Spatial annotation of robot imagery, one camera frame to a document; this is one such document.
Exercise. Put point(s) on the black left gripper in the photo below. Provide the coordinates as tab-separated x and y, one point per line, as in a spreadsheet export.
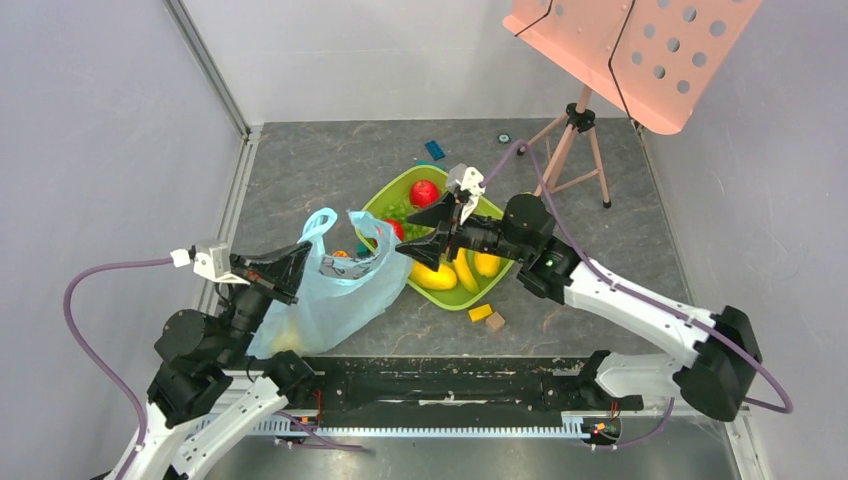
277	272

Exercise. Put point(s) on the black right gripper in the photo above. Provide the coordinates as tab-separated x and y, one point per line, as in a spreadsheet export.
454	225

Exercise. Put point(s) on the red fake apple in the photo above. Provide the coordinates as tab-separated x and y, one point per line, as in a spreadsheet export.
397	228
423	193

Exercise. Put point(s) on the light blue plastic bag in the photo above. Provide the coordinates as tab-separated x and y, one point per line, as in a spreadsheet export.
338	295

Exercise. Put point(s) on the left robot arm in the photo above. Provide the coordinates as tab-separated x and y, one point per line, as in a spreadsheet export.
198	349

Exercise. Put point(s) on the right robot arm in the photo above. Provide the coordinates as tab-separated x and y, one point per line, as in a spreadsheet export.
707	359

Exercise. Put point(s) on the yellow fake banana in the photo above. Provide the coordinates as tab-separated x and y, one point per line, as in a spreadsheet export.
463	272

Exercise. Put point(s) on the green fake grapes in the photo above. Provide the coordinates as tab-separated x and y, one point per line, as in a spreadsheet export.
404	218

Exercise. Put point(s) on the yellow fake mango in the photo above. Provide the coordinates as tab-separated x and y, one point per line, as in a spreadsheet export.
487	265
441	279

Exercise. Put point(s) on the lime green plastic tray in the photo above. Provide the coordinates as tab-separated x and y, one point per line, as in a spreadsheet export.
392	200

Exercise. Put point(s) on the teal cube block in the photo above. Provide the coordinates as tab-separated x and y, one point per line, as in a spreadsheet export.
362	250

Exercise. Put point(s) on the blue lego brick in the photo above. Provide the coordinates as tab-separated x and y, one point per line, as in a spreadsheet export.
434	150

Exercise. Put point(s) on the yellow block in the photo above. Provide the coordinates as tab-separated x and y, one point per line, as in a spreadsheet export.
480	313

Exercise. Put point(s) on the brown wooden cube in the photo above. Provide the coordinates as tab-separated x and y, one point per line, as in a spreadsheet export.
495	322

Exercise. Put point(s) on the pink music stand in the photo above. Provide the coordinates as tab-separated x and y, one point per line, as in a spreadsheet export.
651	59

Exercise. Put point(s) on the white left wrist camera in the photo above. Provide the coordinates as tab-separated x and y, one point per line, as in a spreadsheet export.
210	260

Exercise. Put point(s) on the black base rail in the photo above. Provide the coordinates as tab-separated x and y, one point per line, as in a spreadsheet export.
454	392

